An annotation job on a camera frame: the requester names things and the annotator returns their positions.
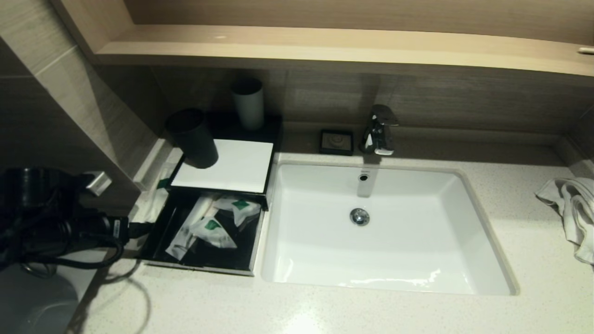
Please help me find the long white toothbrush packet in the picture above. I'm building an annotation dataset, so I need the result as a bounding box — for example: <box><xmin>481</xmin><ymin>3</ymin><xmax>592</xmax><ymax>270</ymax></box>
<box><xmin>166</xmin><ymin>194</ymin><xmax>217</xmax><ymax>260</ymax></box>
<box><xmin>132</xmin><ymin>162</ymin><xmax>177</xmax><ymax>224</ymax></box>

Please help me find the small white green-label sachet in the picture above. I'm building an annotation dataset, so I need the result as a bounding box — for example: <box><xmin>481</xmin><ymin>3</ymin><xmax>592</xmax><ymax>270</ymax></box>
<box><xmin>189</xmin><ymin>216</ymin><xmax>238</xmax><ymax>250</ymax></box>
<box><xmin>213</xmin><ymin>195</ymin><xmax>262</xmax><ymax>228</ymax></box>

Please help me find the black glossy drawer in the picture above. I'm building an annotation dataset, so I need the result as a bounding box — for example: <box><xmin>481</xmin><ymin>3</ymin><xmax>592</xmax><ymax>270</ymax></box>
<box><xmin>137</xmin><ymin>189</ymin><xmax>267</xmax><ymax>277</ymax></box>

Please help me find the black cup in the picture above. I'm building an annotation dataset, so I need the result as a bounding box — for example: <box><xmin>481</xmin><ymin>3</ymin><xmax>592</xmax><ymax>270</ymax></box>
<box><xmin>166</xmin><ymin>108</ymin><xmax>220</xmax><ymax>168</ymax></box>

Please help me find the black box with white top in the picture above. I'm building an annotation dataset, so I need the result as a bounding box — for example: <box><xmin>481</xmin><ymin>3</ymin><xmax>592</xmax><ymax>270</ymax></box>
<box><xmin>167</xmin><ymin>138</ymin><xmax>275</xmax><ymax>212</ymax></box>

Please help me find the grey cup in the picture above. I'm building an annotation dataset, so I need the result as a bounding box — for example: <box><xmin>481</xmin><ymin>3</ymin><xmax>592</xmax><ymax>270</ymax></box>
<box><xmin>231</xmin><ymin>79</ymin><xmax>265</xmax><ymax>131</ymax></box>

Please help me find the black glossy tray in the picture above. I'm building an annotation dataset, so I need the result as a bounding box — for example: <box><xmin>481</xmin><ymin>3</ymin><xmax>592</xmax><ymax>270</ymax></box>
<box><xmin>204</xmin><ymin>111</ymin><xmax>284</xmax><ymax>163</ymax></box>

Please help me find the black square soap dish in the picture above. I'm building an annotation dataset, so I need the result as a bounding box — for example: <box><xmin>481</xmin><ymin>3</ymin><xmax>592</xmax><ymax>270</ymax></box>
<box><xmin>319</xmin><ymin>129</ymin><xmax>355</xmax><ymax>156</ymax></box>

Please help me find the chrome faucet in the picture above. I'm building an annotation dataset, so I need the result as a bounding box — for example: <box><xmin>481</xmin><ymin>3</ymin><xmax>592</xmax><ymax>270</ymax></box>
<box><xmin>360</xmin><ymin>105</ymin><xmax>400</xmax><ymax>156</ymax></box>

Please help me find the white ceramic sink basin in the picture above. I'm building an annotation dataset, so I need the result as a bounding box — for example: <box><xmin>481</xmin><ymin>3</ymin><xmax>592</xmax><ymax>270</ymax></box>
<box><xmin>261</xmin><ymin>160</ymin><xmax>519</xmax><ymax>296</ymax></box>

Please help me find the light wooden shelf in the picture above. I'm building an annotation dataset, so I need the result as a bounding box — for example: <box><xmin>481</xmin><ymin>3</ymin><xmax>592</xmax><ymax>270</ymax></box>
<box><xmin>51</xmin><ymin>0</ymin><xmax>594</xmax><ymax>77</ymax></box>

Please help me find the white towel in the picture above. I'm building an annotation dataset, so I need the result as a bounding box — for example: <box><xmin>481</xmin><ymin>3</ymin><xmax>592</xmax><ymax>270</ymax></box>
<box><xmin>534</xmin><ymin>177</ymin><xmax>594</xmax><ymax>266</ymax></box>

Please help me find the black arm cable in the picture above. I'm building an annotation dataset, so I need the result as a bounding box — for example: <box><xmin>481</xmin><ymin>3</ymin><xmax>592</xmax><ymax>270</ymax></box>
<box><xmin>19</xmin><ymin>239</ymin><xmax>125</xmax><ymax>270</ymax></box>

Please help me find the small white rectangular block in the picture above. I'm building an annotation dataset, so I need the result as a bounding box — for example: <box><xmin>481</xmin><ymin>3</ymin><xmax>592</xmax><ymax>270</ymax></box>
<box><xmin>83</xmin><ymin>171</ymin><xmax>113</xmax><ymax>196</ymax></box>

